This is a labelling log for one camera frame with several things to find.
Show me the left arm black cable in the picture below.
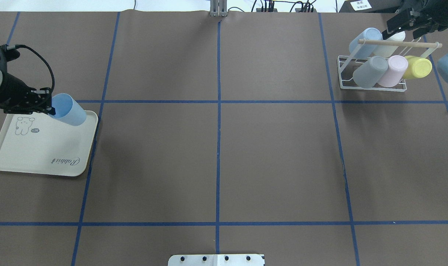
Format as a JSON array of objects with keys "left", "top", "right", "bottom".
[{"left": 4, "top": 44, "right": 55, "bottom": 96}]

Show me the light blue cup off tray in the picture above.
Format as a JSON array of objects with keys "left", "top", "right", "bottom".
[{"left": 349, "top": 28, "right": 383, "bottom": 59}]

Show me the light blue cup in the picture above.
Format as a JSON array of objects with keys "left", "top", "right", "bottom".
[{"left": 49, "top": 93, "right": 86, "bottom": 126}]

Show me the small grey labelled box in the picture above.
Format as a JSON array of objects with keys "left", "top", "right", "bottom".
[{"left": 338, "top": 0, "right": 403, "bottom": 13}]

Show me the frosted white plastic cup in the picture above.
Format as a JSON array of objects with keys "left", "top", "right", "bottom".
[{"left": 353, "top": 56, "right": 388, "bottom": 89}]

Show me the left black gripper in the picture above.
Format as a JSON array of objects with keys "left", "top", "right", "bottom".
[{"left": 0, "top": 74, "right": 55, "bottom": 115}]

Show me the white central pedestal column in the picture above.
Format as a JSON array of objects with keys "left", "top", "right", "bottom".
[{"left": 168, "top": 254, "right": 266, "bottom": 266}]

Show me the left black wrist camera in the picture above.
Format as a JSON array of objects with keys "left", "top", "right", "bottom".
[{"left": 0, "top": 44, "right": 21, "bottom": 71}]

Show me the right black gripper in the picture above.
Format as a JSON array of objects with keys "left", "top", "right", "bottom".
[{"left": 382, "top": 0, "right": 448, "bottom": 40}]

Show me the cream plastic cup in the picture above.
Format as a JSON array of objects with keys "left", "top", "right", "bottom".
[{"left": 373, "top": 31, "right": 406, "bottom": 59}]

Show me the yellow plastic cup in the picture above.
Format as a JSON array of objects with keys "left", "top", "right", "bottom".
[{"left": 402, "top": 55, "right": 432, "bottom": 79}]

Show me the aluminium frame post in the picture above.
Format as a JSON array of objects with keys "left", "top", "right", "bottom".
[{"left": 210, "top": 0, "right": 228, "bottom": 17}]

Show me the white wire cup rack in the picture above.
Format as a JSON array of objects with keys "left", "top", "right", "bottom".
[{"left": 337, "top": 38, "right": 443, "bottom": 92}]

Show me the cream plastic tray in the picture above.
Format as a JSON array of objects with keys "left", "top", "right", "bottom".
[{"left": 0, "top": 111, "right": 98, "bottom": 177}]

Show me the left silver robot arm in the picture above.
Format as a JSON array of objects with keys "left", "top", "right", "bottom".
[{"left": 0, "top": 69, "right": 56, "bottom": 116}]

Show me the pink plastic cup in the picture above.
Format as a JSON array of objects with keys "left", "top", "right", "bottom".
[{"left": 378, "top": 55, "right": 408, "bottom": 88}]

